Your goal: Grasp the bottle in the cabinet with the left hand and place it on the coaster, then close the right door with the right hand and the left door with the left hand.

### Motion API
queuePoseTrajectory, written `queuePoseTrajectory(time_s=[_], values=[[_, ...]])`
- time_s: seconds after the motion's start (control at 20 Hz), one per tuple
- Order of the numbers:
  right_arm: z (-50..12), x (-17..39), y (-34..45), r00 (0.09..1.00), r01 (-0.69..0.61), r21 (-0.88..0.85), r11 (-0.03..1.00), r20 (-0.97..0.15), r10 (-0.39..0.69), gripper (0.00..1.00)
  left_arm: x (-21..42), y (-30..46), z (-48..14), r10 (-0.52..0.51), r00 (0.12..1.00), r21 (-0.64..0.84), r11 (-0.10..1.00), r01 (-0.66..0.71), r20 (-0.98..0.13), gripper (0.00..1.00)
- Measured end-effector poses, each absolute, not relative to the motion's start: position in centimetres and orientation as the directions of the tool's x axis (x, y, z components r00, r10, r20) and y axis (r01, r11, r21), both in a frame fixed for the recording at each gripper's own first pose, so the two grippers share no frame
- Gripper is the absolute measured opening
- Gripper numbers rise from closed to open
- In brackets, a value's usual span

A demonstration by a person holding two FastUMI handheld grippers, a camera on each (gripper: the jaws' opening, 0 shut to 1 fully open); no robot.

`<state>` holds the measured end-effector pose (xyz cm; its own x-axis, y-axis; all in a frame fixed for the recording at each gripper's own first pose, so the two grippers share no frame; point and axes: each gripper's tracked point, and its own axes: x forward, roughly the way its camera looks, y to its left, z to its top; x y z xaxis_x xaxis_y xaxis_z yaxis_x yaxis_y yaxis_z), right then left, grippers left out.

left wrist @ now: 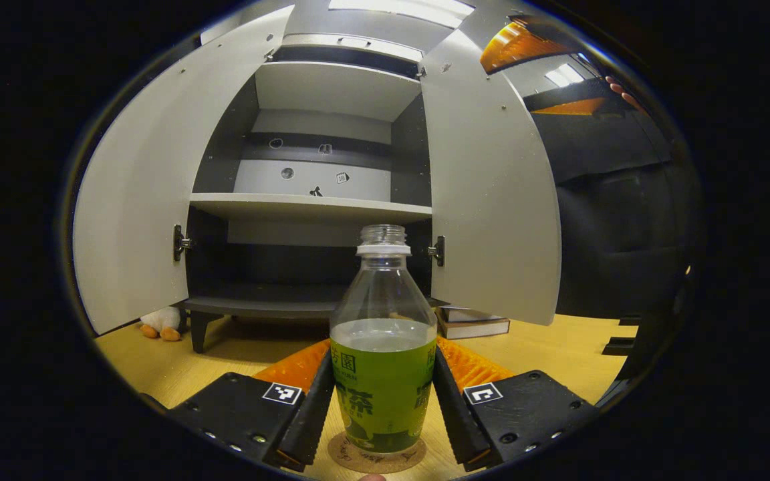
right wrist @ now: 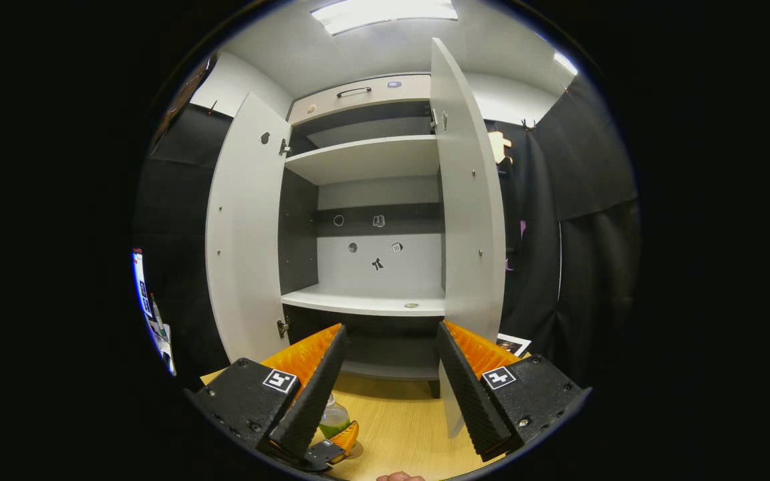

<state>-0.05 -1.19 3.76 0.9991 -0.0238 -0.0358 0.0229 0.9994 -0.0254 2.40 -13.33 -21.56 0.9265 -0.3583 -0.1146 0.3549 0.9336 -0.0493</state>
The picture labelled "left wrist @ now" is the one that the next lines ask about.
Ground grey cabinet door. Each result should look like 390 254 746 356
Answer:
72 5 295 335
420 28 563 327

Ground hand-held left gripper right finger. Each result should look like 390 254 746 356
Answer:
432 336 601 473

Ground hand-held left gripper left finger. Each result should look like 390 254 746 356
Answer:
166 339 336 473

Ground penguin plush toy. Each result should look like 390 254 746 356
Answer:
139 306 182 342

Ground brown cover book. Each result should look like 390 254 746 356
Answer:
437 318 512 341

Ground ceiling light panel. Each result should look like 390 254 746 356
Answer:
545 63 585 88
328 0 476 29

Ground grey cabinet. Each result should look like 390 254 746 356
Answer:
184 33 440 355

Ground round cork coaster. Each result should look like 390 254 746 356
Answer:
327 431 427 475

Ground green tea bottle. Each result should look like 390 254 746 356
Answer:
330 224 438 455

